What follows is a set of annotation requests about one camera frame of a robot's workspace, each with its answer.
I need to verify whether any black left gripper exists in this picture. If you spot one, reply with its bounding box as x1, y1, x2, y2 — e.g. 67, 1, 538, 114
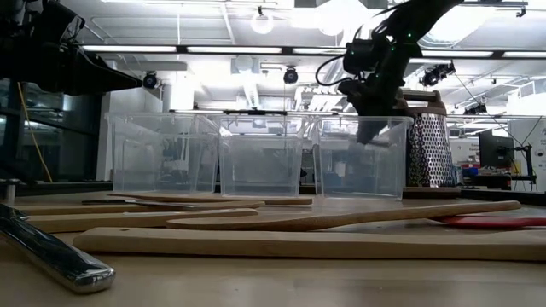
0, 2, 144, 96

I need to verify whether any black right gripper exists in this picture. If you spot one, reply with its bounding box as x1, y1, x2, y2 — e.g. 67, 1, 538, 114
339, 76, 410, 145

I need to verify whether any wooden spoon with white label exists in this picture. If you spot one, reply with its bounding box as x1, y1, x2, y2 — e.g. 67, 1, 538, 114
166, 200, 522, 233

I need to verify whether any dark-handled slim knife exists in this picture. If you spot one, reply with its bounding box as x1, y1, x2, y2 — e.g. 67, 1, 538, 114
80, 198, 201, 210

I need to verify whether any plain wooden spoon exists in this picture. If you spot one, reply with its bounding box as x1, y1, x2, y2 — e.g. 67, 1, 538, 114
110, 192, 313, 206

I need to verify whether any slotted wooden spoon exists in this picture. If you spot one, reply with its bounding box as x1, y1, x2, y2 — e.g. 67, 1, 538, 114
72, 226, 546, 263

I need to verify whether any wooden turner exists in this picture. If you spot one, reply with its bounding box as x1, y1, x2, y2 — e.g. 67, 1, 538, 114
27, 208, 260, 234

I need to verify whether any red silicone spatula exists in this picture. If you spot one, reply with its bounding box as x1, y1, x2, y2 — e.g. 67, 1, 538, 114
429, 215, 546, 231

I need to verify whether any chrome-handled metal utensil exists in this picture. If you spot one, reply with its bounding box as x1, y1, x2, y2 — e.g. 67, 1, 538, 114
0, 203, 117, 295

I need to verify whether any clear plastic bin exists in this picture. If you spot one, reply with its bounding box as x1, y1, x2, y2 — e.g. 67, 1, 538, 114
104, 112, 223, 194
310, 114, 414, 201
218, 113, 311, 198

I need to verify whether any black computer monitor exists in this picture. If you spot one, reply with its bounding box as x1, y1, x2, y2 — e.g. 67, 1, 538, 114
477, 129, 516, 170

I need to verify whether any long ceiling light bar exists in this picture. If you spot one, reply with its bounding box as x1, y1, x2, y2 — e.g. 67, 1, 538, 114
80, 43, 546, 61

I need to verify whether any white globe pendant lamp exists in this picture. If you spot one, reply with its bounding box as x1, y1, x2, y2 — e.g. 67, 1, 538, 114
250, 6, 275, 36

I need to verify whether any pink-handled metal box grater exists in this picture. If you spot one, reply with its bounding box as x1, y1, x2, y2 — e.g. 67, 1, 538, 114
398, 88, 462, 200

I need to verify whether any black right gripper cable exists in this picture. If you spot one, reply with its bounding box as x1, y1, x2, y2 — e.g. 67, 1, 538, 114
314, 54, 355, 87

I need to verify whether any yellow hanging cable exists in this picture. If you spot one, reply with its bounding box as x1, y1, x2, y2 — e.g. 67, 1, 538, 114
15, 82, 55, 184

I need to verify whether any black metal table frame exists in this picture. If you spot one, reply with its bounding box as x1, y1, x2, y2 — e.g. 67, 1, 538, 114
16, 180, 546, 202

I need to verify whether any short metal post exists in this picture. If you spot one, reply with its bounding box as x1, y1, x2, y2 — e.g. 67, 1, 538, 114
0, 177, 21, 206

